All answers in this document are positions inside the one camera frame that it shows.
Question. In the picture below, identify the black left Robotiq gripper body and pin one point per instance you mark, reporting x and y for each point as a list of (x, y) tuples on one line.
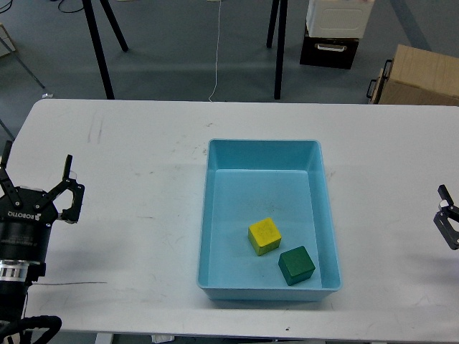
[(25, 232)]

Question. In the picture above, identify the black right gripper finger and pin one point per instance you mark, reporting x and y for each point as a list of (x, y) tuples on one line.
[(448, 212)]

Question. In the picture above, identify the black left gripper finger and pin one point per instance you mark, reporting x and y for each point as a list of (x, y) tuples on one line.
[(6, 184), (73, 192)]

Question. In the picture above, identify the green wooden block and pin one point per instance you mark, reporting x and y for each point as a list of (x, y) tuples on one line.
[(296, 265)]

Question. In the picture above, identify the yellow wooden block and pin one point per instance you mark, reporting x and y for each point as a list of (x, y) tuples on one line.
[(264, 236)]

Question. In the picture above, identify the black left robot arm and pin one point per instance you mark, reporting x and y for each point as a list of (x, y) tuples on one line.
[(16, 278)]

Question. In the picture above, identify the light blue plastic box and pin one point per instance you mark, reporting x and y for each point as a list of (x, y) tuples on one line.
[(246, 182)]

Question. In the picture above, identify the black storage box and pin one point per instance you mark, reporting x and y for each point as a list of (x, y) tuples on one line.
[(333, 47)]

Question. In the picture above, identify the white appliance on floor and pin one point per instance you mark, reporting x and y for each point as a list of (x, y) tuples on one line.
[(338, 19)]

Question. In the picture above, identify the cardboard box with handles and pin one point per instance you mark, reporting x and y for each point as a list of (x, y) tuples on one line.
[(416, 77)]

